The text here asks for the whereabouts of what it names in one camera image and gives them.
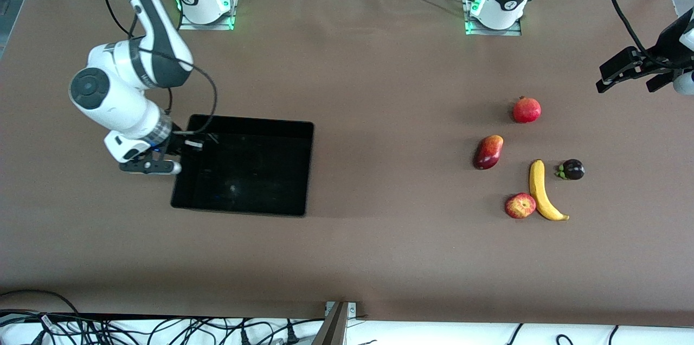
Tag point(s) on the silver metal bracket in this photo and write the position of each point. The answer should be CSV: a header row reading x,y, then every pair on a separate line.
x,y
352,310

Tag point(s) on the red yellow apple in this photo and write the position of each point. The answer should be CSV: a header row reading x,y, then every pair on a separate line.
x,y
520,206

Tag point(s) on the yellow banana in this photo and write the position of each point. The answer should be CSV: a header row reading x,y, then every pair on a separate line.
x,y
537,182

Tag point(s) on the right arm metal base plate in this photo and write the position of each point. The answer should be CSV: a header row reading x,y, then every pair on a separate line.
x,y
187,25

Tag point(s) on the dark purple mangosteen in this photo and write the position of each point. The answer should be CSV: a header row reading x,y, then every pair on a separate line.
x,y
572,170

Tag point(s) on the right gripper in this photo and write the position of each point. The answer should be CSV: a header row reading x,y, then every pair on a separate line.
x,y
174,141

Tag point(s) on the red pomegranate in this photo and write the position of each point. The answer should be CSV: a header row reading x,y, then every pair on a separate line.
x,y
526,110

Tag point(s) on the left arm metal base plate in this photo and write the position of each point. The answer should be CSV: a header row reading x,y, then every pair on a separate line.
x,y
515,32

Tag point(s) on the black rectangular plastic box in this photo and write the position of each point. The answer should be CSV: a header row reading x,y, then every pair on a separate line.
x,y
249,177

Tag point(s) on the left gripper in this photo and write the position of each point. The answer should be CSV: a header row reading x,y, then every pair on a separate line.
x,y
668,42

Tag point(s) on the black power plug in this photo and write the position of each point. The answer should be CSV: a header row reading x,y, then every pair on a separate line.
x,y
244,338
291,336

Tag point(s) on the grey metal post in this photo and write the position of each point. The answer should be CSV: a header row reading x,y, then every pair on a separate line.
x,y
333,328

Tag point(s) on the red mango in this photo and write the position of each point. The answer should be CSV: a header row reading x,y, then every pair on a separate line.
x,y
488,152

